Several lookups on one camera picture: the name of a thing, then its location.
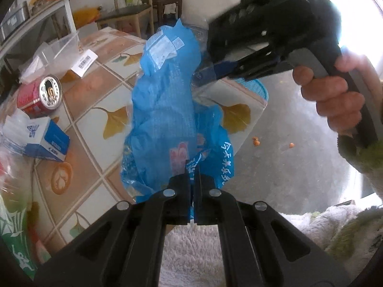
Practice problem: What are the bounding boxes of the green printed plastic bag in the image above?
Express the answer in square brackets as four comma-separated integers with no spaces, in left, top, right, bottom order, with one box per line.
[0,197,51,278]

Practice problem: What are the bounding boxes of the white side table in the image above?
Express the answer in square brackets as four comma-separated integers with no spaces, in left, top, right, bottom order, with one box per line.
[0,0,78,63]

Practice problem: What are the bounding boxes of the red tin can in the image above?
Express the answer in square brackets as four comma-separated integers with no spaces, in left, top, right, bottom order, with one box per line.
[16,75,63,118]

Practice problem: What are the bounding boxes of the clear plastic container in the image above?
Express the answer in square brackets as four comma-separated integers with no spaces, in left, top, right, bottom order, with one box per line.
[31,31,81,75]

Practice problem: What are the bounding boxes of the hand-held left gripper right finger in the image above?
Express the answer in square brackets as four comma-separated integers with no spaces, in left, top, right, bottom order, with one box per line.
[193,167,350,287]

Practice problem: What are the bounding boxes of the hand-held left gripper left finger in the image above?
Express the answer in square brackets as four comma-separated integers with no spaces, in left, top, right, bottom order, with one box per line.
[34,159,193,287]

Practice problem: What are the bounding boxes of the crumpled clear plastic bag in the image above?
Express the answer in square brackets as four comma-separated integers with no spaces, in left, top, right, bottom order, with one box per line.
[0,108,38,192]

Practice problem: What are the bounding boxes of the blue and white carton box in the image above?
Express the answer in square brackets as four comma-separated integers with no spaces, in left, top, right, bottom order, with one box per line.
[23,116,71,162]

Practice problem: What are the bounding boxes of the white barcode label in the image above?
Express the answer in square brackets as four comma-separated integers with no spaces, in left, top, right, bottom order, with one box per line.
[71,49,99,79]

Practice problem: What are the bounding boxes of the metal cooking pot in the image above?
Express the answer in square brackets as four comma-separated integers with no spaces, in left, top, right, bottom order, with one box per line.
[0,1,30,41]

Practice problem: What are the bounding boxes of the blue plastic bag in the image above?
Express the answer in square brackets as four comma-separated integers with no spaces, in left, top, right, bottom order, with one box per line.
[120,18,237,219]

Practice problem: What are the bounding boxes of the person's white fleece robe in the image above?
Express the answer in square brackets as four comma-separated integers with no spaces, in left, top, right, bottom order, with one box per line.
[157,199,383,287]

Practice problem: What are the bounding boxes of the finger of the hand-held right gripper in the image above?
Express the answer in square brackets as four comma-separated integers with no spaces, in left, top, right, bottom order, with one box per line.
[196,44,295,82]

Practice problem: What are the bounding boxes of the orange plastic bag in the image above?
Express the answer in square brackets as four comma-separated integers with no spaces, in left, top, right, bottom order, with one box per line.
[73,6,104,29]

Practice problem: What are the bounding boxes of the person's right hand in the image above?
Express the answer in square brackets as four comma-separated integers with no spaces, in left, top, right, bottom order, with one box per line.
[293,52,383,133]

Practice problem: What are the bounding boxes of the wooden chair dark seat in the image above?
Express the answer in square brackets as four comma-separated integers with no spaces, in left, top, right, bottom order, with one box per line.
[96,0,154,38]

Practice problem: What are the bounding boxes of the ginkgo patterned tablecloth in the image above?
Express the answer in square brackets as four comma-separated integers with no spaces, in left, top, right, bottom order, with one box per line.
[0,27,270,258]

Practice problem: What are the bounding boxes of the dark wooden stool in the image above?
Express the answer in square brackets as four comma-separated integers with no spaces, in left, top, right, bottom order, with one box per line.
[151,0,183,21]

